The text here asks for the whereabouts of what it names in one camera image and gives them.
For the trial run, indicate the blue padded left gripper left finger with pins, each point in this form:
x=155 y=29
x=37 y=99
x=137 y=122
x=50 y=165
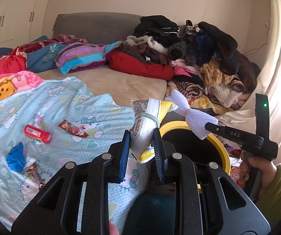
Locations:
x=123 y=155

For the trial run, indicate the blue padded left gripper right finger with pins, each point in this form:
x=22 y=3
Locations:
x=159 y=154

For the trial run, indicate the white yellow snack packet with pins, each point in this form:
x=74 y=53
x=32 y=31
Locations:
x=149 y=113

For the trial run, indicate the blue glove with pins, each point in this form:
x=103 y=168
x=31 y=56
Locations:
x=16 y=158

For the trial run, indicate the green sleeve forearm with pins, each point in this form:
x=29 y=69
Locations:
x=270 y=202

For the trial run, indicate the yellow rimmed black trash bin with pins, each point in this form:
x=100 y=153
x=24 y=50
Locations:
x=200 y=151

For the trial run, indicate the right hand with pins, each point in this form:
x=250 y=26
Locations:
x=267 y=167

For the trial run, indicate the left hand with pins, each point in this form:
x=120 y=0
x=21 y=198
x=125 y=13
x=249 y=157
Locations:
x=113 y=229

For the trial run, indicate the dark teal trouser knee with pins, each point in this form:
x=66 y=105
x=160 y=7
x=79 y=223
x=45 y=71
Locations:
x=151 y=214

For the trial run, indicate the red candy wrapper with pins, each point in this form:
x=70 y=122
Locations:
x=72 y=129

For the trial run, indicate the cream curtain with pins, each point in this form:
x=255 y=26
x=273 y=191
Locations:
x=268 y=82

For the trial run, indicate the red cylindrical snack tube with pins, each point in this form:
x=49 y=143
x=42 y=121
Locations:
x=38 y=134

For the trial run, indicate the pile of mixed clothes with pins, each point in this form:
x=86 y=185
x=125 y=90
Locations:
x=208 y=68

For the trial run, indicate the red cushion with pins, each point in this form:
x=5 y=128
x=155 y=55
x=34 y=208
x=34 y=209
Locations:
x=119 y=61

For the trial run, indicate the black foil snack wrapper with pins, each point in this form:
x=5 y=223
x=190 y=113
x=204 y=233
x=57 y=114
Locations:
x=35 y=176

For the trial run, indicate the light blue Hello Kitty sheet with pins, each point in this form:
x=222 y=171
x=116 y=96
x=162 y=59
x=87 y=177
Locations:
x=45 y=107

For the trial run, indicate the purple striped pillow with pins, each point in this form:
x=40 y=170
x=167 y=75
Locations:
x=79 y=56

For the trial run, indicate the grey upholstered headboard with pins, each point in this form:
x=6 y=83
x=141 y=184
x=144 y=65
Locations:
x=96 y=27

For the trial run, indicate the red floral quilt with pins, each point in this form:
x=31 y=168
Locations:
x=14 y=62

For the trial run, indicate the pink cartoon bear blanket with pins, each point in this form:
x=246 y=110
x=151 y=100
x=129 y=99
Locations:
x=21 y=81

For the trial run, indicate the white built-in wardrobe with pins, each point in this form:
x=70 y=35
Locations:
x=21 y=21

